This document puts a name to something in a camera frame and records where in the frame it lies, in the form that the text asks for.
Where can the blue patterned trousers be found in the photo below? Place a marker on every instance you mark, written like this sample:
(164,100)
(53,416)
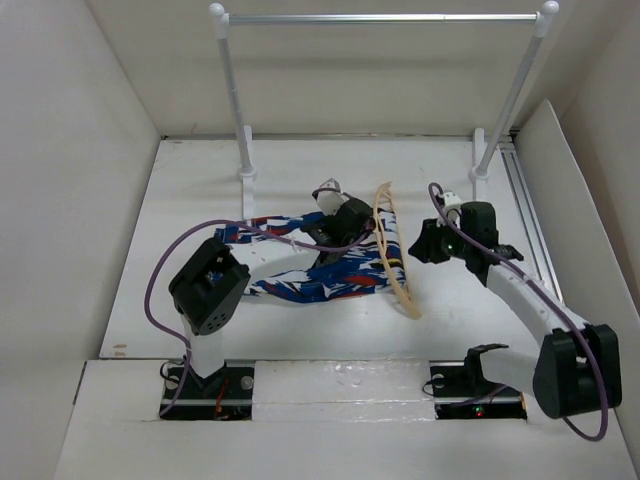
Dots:
(287,272)

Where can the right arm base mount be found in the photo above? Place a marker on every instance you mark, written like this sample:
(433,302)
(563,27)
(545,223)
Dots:
(457,397)

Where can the aluminium rail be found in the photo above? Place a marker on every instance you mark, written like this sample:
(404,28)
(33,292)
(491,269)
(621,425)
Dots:
(540,254)

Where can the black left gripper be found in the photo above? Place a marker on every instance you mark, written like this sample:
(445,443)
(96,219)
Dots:
(364,231)

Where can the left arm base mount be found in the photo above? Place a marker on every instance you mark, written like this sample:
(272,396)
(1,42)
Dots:
(227,397)

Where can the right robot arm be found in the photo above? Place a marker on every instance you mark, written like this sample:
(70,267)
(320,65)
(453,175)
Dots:
(577,369)

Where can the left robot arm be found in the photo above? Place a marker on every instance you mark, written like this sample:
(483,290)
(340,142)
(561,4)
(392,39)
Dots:
(208,288)

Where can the white clothes rack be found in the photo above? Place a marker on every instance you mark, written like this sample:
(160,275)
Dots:
(438,73)

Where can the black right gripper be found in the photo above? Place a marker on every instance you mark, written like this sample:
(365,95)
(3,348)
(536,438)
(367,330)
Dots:
(424,246)

